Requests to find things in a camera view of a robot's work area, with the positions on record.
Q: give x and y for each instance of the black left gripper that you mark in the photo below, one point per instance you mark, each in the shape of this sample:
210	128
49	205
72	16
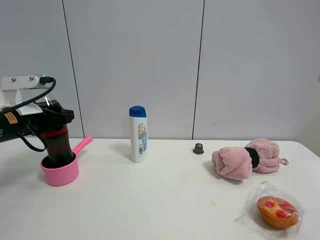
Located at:
50	122

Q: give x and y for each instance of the dark red-capped bottle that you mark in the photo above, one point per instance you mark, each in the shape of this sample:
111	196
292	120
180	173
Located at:
59	152

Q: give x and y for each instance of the pink saucepan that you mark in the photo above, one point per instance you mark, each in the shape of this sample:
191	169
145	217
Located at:
64	175

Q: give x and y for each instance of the white shampoo bottle blue cap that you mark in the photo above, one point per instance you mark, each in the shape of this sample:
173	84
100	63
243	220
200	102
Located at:
138	133

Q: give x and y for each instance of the brown coffee capsule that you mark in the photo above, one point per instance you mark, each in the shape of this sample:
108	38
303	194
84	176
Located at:
198	149

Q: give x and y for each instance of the pink rolled towel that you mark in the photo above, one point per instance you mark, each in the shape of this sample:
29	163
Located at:
238	163

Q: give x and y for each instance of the wrapped fruit tart pastry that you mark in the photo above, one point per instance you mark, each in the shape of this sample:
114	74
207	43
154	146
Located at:
271	213

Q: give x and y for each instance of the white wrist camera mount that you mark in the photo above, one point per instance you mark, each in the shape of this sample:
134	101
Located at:
11	98

